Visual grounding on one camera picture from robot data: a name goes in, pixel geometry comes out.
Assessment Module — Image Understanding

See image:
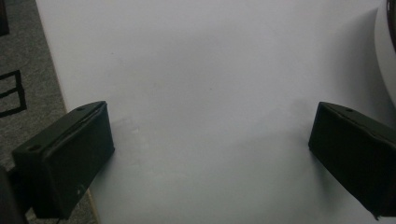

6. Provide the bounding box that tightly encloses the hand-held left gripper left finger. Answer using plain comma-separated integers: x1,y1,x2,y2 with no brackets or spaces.
11,100,116,220

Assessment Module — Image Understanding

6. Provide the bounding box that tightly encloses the pale blue table cover sheet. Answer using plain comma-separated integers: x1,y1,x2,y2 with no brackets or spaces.
35,0,396,224

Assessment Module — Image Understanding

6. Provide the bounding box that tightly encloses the white dark-rimmed plate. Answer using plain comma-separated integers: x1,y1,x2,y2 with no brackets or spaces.
374,0,396,108

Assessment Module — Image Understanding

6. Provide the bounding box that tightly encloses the black floor tape frame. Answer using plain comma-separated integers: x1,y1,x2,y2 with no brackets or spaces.
0,69,28,119

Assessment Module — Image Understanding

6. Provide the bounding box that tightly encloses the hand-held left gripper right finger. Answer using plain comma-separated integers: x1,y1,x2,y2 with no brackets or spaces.
307,101,396,221

